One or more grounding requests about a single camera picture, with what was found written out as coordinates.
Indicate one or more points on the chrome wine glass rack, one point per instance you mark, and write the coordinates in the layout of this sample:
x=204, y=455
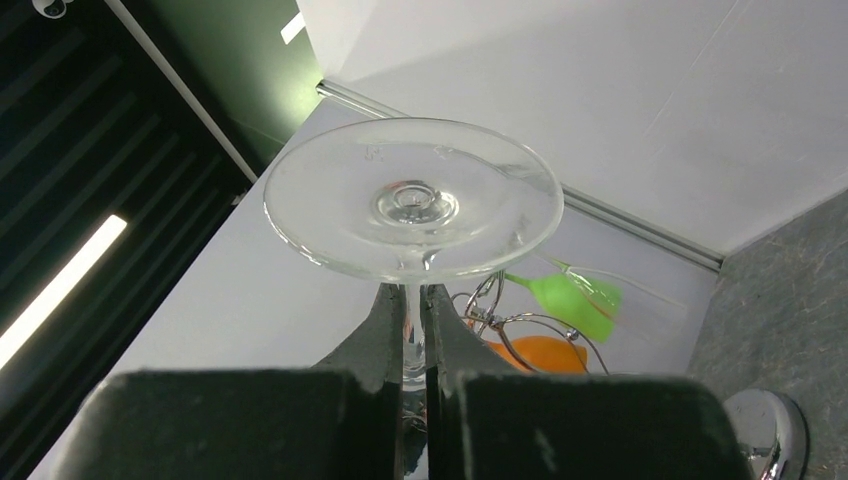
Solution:
x=769, y=427

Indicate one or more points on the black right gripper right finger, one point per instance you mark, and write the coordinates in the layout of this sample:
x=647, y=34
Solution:
x=486, y=420

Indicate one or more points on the orange wine glass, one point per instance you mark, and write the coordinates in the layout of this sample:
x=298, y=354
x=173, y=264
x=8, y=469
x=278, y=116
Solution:
x=532, y=345

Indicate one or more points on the clear wine glass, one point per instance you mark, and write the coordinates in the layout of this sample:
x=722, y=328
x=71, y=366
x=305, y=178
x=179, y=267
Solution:
x=412, y=204

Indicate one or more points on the green wine glass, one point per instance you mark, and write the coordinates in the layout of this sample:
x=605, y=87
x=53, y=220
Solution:
x=585, y=303

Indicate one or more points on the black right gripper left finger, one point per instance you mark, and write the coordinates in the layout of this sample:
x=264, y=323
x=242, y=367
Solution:
x=340, y=419

